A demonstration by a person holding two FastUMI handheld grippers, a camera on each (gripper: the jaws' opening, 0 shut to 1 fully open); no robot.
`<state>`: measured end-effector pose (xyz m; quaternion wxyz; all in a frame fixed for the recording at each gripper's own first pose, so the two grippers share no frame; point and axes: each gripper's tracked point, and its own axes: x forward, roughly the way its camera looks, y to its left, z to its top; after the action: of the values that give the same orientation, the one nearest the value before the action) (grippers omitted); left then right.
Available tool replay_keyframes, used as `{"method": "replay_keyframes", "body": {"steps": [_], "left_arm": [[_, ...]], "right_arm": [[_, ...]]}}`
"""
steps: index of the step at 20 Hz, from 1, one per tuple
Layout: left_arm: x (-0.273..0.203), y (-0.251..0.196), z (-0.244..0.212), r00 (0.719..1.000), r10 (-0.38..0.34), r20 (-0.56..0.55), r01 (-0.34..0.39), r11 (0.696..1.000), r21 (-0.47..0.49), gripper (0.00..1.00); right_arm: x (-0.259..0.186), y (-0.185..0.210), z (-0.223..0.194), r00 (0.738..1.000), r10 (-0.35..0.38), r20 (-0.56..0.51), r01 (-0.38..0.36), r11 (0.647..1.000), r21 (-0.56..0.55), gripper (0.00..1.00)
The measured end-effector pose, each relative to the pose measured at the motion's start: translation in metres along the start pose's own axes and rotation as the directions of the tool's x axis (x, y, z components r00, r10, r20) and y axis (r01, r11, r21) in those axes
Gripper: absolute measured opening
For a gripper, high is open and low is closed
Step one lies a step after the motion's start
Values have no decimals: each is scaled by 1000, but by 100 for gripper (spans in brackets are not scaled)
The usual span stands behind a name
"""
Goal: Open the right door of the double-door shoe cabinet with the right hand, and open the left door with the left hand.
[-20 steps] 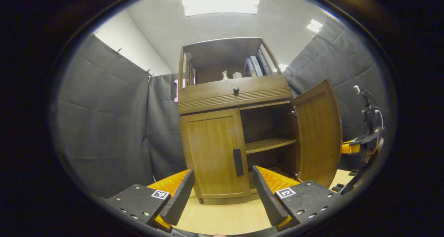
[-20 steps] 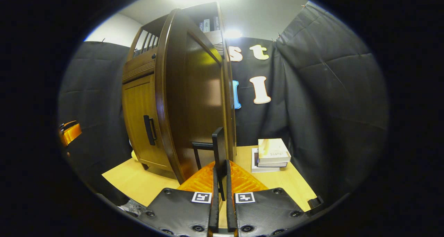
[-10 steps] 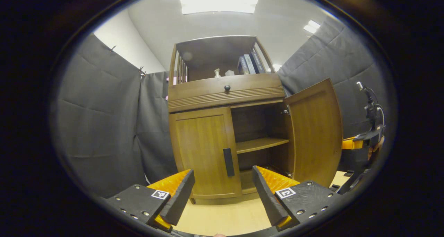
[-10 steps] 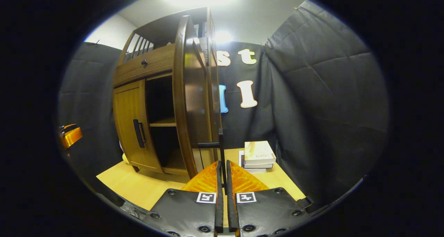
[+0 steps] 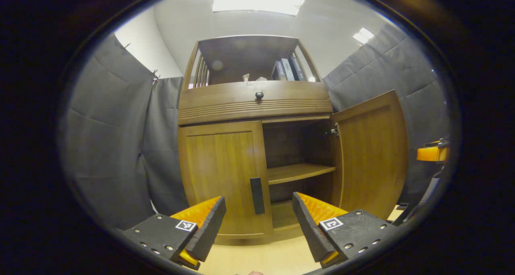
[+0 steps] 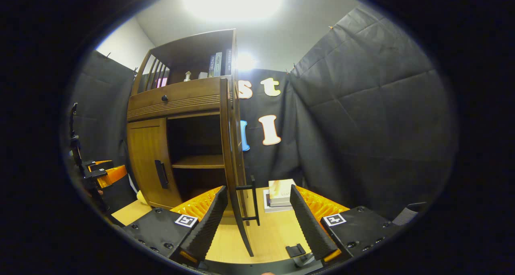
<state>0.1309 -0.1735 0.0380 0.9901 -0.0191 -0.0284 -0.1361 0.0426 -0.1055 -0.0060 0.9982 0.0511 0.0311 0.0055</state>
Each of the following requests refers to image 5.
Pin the black backdrop cloth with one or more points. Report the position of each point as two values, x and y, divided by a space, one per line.
108 146

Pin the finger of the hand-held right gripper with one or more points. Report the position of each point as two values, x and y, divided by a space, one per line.
430 154

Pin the wooden double-door shoe cabinet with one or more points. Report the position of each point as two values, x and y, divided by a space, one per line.
281 142

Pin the round black drawer knob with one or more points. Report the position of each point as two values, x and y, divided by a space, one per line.
259 95

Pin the small ceiling light panel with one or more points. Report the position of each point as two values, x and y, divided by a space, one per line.
363 35

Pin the wooden inner shelf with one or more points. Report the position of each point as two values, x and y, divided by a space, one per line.
297 172

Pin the wooden cabinet drawer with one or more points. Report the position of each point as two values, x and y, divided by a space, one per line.
225 94

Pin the large ceiling light panel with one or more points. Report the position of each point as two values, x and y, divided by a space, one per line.
257 2

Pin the wooden shoe cabinet door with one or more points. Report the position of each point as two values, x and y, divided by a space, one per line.
217 166
370 154

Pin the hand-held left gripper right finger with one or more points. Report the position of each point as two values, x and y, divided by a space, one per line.
307 226

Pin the metal door hinge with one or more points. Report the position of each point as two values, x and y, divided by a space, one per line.
333 130

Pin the dark blue book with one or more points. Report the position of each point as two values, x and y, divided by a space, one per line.
278 70

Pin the pale grey book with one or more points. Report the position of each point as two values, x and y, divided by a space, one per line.
287 69

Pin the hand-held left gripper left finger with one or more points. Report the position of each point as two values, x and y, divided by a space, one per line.
209 230

